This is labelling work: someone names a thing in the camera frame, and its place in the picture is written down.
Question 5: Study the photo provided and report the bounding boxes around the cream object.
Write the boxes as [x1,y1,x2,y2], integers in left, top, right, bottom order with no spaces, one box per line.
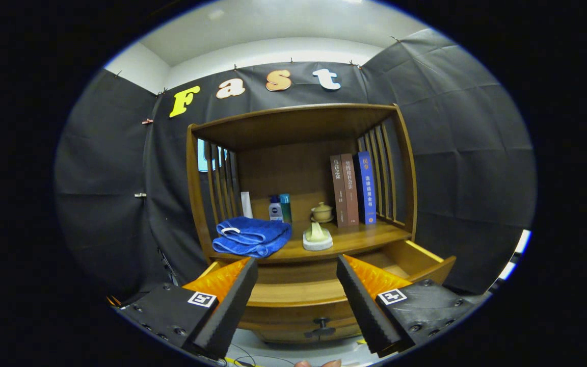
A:
[303,222,334,251]

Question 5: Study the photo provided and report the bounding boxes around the thin black cable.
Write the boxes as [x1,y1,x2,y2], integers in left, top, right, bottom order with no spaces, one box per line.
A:
[225,343,294,366]

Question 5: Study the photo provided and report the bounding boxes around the wooden cabinet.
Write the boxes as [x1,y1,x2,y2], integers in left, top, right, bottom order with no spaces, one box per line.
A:
[186,103,456,343]

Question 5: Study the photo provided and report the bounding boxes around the wooden drawer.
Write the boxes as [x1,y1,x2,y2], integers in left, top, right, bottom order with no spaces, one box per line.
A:
[199,240,456,338]

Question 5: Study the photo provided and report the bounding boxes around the blue book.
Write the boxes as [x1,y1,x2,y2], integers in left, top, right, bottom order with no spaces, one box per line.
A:
[355,151,377,225]

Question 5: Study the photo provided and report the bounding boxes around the blue folded towel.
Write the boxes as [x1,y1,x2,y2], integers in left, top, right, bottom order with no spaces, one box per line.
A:
[212,217,292,258]

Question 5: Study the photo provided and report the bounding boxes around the beige lidded cup with saucer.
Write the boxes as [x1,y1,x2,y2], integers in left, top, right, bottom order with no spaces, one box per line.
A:
[310,202,334,223]

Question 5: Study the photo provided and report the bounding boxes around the white panel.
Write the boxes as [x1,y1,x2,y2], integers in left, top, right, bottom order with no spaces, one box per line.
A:
[497,229,532,281]

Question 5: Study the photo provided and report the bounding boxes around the black backdrop cloth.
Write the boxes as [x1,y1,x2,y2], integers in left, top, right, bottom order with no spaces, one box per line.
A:
[54,28,537,301]

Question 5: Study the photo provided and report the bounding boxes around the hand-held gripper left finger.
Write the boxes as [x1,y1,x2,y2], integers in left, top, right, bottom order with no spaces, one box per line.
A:
[118,256,259,361]

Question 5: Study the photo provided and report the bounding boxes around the wooden countertop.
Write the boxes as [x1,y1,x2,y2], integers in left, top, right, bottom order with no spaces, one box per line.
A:
[209,220,412,264]

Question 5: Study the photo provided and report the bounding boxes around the dark brown book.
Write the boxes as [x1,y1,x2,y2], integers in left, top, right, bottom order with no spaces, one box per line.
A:
[330,154,348,228]

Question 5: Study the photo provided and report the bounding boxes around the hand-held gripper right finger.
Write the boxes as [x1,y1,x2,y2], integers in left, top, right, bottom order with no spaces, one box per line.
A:
[337,254,480,357]

